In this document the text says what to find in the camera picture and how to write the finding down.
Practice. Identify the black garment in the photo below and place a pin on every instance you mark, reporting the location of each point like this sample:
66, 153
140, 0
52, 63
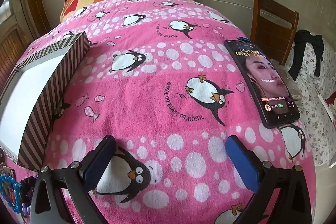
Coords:
307, 39

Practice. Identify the window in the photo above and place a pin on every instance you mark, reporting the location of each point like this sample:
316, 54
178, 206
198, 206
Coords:
6, 12

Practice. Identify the white red paper booklet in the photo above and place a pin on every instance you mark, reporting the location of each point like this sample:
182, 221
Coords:
328, 106

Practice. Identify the wooden chair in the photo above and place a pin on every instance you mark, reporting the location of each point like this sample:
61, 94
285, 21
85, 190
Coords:
288, 27

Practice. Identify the pink penguin print blanket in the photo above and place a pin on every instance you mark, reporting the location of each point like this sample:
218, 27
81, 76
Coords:
157, 98

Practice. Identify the floral fabric cover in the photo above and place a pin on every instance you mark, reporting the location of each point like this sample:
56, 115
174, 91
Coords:
315, 113

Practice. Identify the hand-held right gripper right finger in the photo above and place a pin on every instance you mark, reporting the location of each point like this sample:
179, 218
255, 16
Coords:
242, 163

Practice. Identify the black smartphone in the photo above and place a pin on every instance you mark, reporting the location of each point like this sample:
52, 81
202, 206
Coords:
265, 82

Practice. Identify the wooden wall panel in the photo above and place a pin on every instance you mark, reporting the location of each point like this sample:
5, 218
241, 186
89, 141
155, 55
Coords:
10, 56

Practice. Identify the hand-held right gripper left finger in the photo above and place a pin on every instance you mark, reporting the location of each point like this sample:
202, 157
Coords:
99, 162

